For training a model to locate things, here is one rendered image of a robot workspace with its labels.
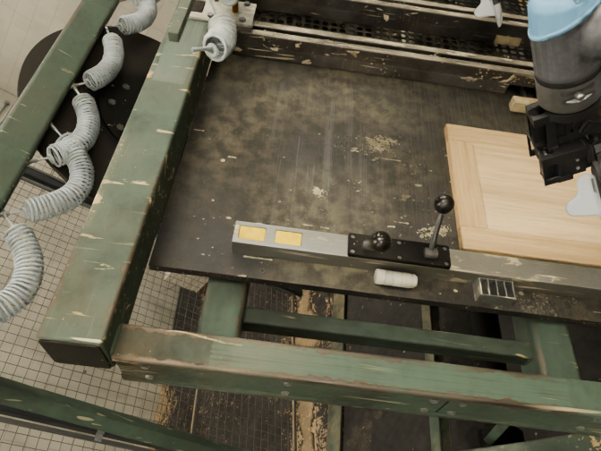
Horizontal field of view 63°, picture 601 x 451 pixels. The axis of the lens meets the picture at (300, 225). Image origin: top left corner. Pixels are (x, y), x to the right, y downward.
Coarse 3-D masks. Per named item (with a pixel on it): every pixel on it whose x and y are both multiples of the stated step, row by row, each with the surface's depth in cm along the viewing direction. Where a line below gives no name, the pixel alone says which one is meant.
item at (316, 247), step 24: (240, 240) 93; (312, 240) 95; (336, 240) 95; (336, 264) 96; (360, 264) 95; (384, 264) 94; (408, 264) 94; (456, 264) 95; (480, 264) 96; (504, 264) 96; (528, 264) 97; (552, 264) 98; (528, 288) 97; (552, 288) 96; (576, 288) 96; (600, 288) 95
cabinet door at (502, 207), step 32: (448, 128) 121; (448, 160) 117; (480, 160) 116; (512, 160) 117; (480, 192) 110; (512, 192) 111; (544, 192) 112; (576, 192) 113; (480, 224) 104; (512, 224) 106; (544, 224) 107; (576, 224) 108; (512, 256) 101; (544, 256) 101; (576, 256) 102
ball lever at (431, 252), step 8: (440, 200) 89; (448, 200) 89; (440, 208) 89; (448, 208) 89; (440, 216) 91; (440, 224) 92; (432, 240) 93; (424, 248) 94; (432, 248) 94; (424, 256) 94; (432, 256) 94
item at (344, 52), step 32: (256, 32) 126; (288, 32) 129; (320, 32) 130; (320, 64) 132; (352, 64) 131; (384, 64) 130; (416, 64) 129; (448, 64) 129; (480, 64) 129; (512, 64) 131
